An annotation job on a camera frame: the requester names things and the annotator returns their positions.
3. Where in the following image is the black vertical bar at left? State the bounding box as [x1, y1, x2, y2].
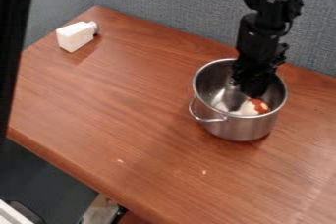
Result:
[0, 0, 32, 140]

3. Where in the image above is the white toy mushroom red cap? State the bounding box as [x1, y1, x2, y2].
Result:
[214, 98, 270, 116]

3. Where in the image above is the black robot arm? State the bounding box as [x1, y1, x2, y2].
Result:
[232, 0, 302, 98]

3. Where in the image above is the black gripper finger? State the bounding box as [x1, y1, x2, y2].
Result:
[238, 75, 265, 98]
[262, 67, 277, 92]

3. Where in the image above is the white box at corner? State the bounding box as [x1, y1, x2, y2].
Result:
[0, 199, 34, 224]

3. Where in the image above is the white plastic bottle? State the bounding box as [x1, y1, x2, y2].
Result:
[56, 22, 100, 53]

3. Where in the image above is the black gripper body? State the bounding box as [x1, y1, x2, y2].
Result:
[228, 13, 292, 84]

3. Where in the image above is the shiny metal pot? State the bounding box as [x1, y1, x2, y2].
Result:
[189, 59, 288, 142]

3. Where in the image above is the table leg frame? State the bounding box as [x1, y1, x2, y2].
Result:
[78, 194, 126, 224]

